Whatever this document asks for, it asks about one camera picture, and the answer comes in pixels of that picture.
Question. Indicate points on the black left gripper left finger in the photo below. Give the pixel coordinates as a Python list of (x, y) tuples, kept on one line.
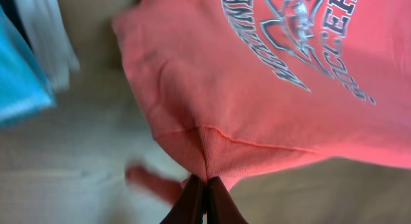
[(188, 208)]

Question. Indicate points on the beige folded garment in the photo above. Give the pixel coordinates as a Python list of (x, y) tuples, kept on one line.
[(42, 21)]

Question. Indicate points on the red printed t-shirt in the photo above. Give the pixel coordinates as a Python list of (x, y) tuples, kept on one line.
[(237, 88)]

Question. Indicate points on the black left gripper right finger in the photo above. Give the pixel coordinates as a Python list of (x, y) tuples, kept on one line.
[(221, 209)]

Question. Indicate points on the light blue folded t-shirt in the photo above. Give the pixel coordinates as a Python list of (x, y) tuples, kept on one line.
[(25, 89)]

